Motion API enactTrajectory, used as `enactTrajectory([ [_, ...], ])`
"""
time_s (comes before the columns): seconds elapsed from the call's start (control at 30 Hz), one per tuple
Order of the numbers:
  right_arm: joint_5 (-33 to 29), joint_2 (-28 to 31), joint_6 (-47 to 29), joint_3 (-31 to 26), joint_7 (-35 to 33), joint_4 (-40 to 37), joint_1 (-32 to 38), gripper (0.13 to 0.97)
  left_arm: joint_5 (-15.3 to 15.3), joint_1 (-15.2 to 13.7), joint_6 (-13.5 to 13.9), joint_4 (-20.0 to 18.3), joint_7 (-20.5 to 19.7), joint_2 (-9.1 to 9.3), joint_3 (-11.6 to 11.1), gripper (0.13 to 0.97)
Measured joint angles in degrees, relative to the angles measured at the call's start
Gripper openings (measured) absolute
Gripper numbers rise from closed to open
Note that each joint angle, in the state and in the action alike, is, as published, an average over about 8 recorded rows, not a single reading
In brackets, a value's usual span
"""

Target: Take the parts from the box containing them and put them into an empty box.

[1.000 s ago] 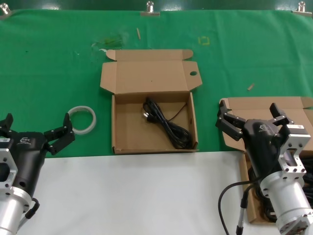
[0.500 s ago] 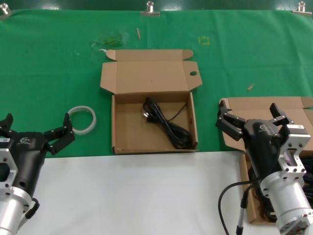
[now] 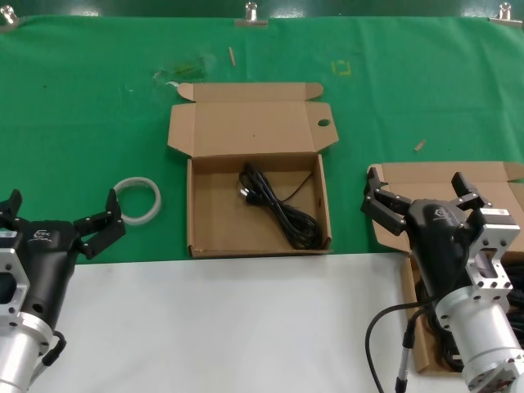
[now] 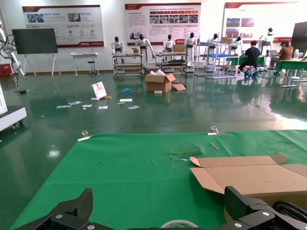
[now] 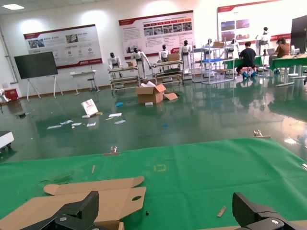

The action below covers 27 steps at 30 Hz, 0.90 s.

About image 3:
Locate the clear tape roll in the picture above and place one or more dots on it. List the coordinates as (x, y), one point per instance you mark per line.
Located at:
(153, 206)

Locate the thin wooden stick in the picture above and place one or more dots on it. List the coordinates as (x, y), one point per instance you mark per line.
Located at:
(232, 56)

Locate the silver binder clip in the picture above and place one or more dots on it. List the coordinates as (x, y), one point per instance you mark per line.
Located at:
(250, 21)
(505, 19)
(6, 22)

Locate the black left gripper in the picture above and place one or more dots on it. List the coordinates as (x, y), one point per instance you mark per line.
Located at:
(47, 266)

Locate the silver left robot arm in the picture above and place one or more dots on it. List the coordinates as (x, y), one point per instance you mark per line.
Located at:
(18, 356)

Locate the cardboard box with round hole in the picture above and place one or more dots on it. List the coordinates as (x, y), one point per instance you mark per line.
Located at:
(254, 127)

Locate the green table cloth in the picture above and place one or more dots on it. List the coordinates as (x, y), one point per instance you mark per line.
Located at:
(82, 123)

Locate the plain open cardboard box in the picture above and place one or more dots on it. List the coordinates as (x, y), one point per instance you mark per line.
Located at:
(425, 184)

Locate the clear plastic wrapper scrap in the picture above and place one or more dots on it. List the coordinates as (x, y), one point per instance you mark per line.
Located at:
(184, 67)

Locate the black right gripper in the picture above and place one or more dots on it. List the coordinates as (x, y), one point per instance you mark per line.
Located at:
(438, 245)

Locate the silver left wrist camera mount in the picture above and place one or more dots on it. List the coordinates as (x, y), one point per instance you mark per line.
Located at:
(10, 286)

